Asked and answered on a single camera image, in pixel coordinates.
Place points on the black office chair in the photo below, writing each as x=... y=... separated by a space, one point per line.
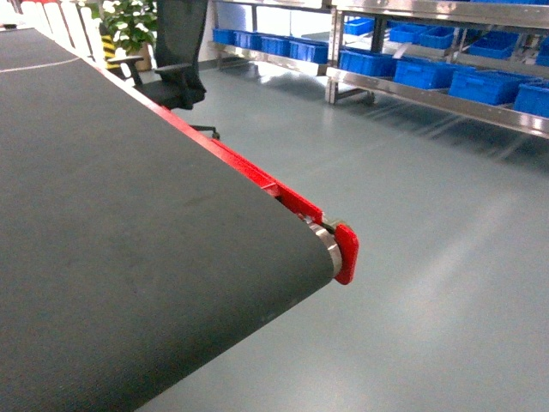
x=180 y=27

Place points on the green potted plant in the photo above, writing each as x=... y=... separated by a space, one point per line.
x=130 y=26

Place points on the steel shelf rack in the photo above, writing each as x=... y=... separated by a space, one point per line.
x=515 y=17

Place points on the red conveyor side rail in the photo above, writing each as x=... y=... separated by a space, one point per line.
x=344 y=237

